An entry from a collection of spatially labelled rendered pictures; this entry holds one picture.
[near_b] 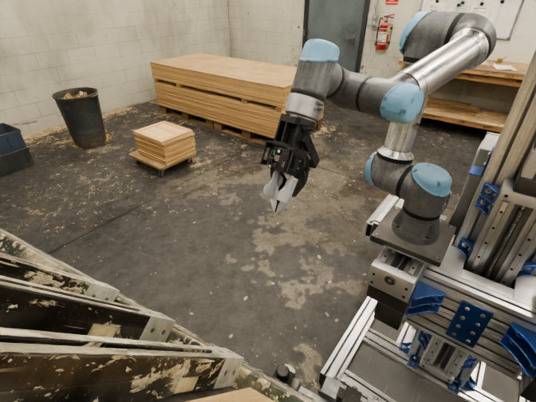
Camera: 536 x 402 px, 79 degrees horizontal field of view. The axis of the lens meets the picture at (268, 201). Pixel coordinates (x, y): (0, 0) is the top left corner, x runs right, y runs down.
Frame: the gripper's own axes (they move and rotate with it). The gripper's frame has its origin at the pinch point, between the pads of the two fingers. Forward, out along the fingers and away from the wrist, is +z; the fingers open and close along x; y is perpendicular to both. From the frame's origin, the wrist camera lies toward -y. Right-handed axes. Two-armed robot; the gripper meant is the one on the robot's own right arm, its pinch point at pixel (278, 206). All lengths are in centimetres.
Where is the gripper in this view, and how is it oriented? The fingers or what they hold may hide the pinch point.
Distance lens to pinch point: 73.9
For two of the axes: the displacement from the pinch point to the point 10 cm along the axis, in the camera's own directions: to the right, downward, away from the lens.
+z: -2.8, 9.4, 1.8
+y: -5.4, 0.1, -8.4
